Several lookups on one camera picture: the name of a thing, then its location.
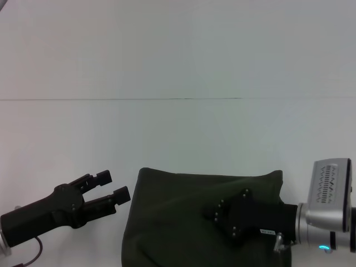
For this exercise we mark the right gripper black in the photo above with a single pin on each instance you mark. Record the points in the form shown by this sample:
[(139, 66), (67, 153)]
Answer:
[(264, 217)]

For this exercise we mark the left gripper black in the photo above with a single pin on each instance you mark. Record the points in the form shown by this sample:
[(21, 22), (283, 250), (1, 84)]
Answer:
[(39, 214)]

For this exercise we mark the dark green t-shirt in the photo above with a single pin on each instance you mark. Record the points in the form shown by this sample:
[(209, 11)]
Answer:
[(172, 217)]

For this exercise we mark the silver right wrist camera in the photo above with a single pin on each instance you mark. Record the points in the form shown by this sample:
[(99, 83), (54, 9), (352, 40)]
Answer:
[(331, 192)]

